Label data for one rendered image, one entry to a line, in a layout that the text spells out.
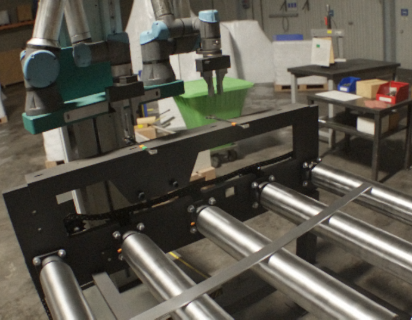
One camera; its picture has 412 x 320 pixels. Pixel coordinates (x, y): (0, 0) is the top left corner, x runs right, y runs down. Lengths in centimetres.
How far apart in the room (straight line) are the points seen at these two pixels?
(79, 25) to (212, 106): 267
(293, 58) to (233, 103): 414
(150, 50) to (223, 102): 245
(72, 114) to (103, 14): 48
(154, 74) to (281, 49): 652
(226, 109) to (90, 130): 247
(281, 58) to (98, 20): 653
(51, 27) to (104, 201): 89
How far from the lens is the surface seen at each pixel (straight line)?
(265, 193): 150
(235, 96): 393
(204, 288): 99
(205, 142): 136
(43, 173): 124
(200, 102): 379
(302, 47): 796
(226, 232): 124
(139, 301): 191
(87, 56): 125
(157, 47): 154
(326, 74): 437
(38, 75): 120
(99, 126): 168
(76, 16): 138
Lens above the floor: 155
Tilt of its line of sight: 21 degrees down
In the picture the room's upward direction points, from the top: 5 degrees counter-clockwise
